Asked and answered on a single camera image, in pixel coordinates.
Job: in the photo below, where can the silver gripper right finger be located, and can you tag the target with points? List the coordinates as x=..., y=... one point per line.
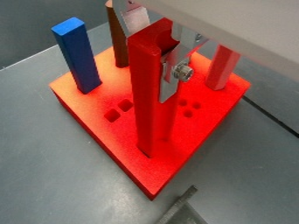
x=176, y=70

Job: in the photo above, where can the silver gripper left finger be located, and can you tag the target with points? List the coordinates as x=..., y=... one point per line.
x=132, y=16

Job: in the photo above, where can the red arch object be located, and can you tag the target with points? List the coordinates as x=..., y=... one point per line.
x=154, y=116

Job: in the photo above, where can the red peg board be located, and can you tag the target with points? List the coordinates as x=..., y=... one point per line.
x=106, y=114

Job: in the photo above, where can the black arch holder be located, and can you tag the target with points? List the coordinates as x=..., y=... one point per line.
x=182, y=213

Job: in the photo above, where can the brown round peg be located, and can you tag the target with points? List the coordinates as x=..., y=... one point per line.
x=118, y=36

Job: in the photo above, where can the pink hexagon peg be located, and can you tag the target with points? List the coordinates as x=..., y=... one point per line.
x=220, y=68

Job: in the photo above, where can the blue square peg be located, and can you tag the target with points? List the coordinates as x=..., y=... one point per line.
x=74, y=42

